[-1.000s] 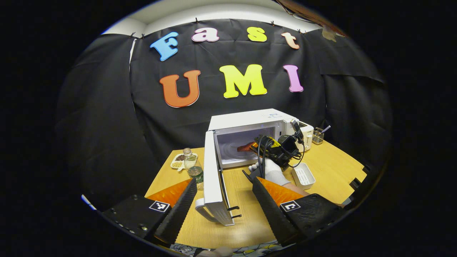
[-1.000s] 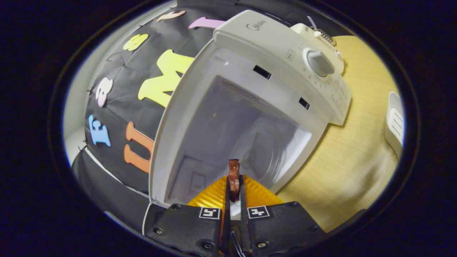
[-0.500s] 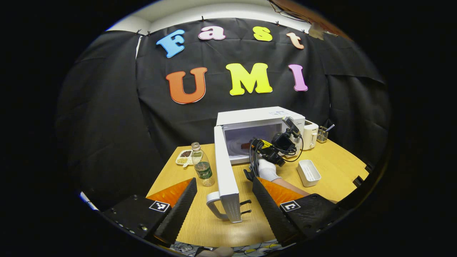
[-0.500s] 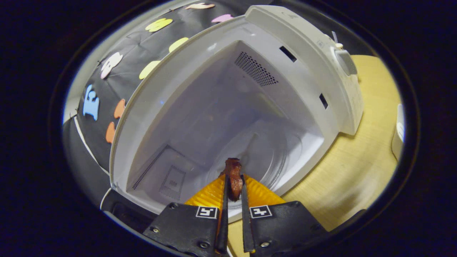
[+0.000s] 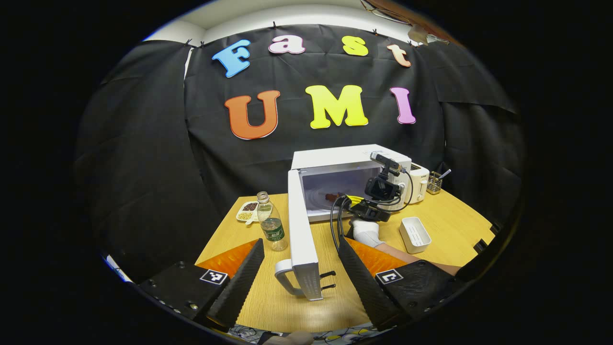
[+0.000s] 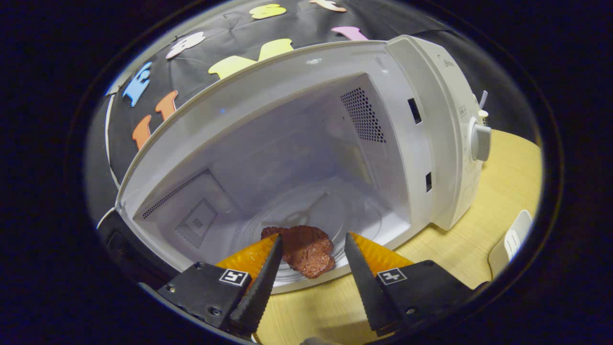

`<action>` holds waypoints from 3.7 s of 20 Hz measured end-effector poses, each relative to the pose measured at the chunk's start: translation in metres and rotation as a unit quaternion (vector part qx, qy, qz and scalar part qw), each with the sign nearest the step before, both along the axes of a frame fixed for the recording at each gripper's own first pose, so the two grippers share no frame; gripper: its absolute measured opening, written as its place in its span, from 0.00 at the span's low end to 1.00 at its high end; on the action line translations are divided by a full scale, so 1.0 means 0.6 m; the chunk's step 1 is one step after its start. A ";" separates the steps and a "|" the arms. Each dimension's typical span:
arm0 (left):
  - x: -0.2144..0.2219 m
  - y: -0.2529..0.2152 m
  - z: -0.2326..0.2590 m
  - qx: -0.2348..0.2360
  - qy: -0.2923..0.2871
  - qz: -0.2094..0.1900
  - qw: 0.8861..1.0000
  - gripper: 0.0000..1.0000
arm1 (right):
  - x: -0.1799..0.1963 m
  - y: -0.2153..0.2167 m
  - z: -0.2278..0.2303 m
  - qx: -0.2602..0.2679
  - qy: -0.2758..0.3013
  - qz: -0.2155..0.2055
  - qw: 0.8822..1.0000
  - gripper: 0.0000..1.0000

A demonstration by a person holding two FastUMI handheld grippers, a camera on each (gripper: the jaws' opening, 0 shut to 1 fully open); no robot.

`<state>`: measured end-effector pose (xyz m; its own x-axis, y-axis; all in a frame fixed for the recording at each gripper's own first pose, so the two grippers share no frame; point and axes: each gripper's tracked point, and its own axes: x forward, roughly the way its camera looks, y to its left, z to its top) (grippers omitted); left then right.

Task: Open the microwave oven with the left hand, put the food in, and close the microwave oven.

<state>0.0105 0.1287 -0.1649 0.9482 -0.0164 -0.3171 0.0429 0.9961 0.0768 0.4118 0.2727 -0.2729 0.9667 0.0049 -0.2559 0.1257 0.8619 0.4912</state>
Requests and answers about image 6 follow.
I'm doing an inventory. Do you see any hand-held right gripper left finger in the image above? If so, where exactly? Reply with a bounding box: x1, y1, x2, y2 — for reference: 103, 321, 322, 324
158, 233, 284, 336

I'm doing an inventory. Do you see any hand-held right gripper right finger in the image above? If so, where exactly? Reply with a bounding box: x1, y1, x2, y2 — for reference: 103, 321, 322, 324
344, 232, 480, 337

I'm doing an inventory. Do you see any red-brown meat piece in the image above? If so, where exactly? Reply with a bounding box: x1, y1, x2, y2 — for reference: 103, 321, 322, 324
261, 225, 336, 280

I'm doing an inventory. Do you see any white microwave oven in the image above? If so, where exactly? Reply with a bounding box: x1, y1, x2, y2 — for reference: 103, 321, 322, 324
98, 34, 492, 295

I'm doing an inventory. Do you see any white rectangular tray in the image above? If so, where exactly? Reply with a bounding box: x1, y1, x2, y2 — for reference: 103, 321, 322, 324
488, 209, 534, 280

